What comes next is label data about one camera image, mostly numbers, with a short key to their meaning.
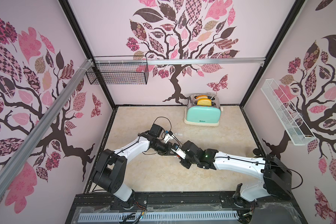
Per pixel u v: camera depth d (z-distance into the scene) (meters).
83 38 0.79
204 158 0.59
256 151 0.83
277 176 0.42
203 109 0.97
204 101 0.96
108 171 0.44
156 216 0.70
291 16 0.72
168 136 0.80
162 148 0.74
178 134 1.02
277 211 0.72
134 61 0.90
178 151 0.70
